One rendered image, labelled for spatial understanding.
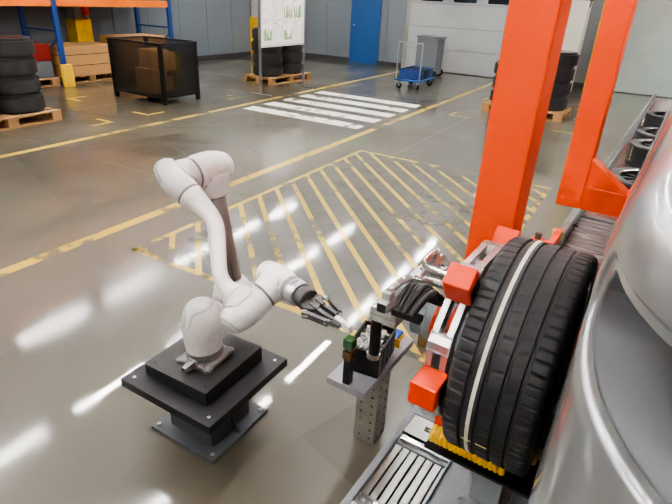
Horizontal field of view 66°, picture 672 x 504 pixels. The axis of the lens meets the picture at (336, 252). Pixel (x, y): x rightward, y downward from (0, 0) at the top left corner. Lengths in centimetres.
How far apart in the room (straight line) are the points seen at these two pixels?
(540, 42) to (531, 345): 99
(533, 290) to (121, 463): 180
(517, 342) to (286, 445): 136
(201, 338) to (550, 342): 136
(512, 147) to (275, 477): 158
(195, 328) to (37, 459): 88
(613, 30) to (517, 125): 195
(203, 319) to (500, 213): 121
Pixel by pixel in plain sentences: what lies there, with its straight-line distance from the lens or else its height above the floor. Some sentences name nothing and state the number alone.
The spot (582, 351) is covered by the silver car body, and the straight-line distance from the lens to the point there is 62.
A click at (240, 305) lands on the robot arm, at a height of 85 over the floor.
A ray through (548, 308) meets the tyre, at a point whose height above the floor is 112.
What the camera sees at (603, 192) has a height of 67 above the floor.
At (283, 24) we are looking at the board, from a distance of 1082.
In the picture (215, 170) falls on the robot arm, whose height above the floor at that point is 115.
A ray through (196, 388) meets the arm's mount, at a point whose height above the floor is 36.
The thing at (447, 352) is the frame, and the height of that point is 95.
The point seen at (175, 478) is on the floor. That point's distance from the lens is 237.
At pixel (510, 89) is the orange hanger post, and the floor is 152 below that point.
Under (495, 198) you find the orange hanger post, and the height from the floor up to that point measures 114.
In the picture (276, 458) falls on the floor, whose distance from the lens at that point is 238.
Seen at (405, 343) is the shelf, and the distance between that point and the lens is 227.
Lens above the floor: 177
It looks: 26 degrees down
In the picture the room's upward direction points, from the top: 3 degrees clockwise
